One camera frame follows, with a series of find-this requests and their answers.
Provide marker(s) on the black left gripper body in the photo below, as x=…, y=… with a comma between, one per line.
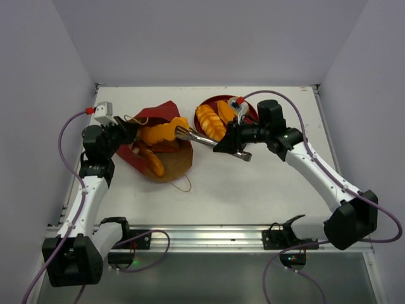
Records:
x=116, y=135

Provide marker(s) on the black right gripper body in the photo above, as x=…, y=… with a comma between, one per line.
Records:
x=234, y=137

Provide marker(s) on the long twisted glazed bread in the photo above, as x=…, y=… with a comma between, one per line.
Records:
x=210, y=122

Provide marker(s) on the long orange lumpy bread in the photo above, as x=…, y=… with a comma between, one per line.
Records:
x=163, y=132

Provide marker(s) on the orange croissant bread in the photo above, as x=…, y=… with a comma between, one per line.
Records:
x=152, y=161

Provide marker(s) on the metal tongs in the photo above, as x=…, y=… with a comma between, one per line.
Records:
x=191, y=135

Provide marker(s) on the red paper bag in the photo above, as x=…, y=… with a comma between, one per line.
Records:
x=177, y=164

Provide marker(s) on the fake sandwich slice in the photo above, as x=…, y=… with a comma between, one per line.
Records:
x=165, y=147

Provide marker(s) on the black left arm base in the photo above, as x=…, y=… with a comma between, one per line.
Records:
x=123, y=256

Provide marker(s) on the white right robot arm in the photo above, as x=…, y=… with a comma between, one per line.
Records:
x=353, y=213

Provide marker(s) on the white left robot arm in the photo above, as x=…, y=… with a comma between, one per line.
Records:
x=75, y=255

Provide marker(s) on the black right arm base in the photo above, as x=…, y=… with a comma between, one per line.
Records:
x=280, y=236

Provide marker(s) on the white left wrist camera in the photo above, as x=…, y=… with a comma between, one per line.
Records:
x=102, y=113

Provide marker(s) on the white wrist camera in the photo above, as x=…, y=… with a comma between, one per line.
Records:
x=102, y=113
x=239, y=106

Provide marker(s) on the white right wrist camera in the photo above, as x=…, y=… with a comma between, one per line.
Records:
x=239, y=106

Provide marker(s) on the aluminium front rail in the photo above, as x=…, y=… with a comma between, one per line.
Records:
x=203, y=239

